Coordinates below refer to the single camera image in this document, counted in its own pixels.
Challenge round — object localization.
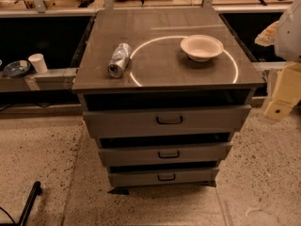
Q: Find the crushed silver can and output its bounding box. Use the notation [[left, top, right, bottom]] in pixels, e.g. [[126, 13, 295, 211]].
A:
[[107, 43, 132, 78]]

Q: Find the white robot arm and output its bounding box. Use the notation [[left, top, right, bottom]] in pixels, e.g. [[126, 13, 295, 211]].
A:
[[255, 0, 301, 122]]

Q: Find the grey top drawer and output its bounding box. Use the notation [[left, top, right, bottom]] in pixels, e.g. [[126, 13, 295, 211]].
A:
[[83, 105, 251, 138]]

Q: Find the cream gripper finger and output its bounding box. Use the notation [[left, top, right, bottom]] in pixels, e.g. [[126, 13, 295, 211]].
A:
[[263, 100, 293, 121]]

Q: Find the grey drawer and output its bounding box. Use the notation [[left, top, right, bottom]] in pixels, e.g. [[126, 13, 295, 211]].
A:
[[108, 168, 219, 187], [83, 105, 251, 138], [99, 142, 232, 167]]

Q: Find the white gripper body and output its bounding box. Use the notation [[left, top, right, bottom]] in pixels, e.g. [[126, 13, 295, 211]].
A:
[[272, 62, 301, 106]]

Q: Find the grey drawer cabinet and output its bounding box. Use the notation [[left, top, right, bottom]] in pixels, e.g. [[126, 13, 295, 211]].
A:
[[71, 7, 267, 196]]

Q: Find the white bowl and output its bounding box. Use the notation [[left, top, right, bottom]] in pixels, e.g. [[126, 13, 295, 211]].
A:
[[181, 35, 224, 62]]

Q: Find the dark round plate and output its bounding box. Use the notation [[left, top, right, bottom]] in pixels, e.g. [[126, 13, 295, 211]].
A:
[[3, 60, 31, 78]]

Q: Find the grey bottom drawer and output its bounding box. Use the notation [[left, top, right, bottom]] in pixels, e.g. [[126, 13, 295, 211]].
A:
[[108, 168, 219, 187]]

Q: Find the black floor stand leg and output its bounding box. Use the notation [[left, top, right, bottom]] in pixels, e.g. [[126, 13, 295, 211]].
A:
[[17, 181, 42, 226]]

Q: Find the white paper cup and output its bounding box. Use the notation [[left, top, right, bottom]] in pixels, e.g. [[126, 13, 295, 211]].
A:
[[28, 54, 48, 73]]

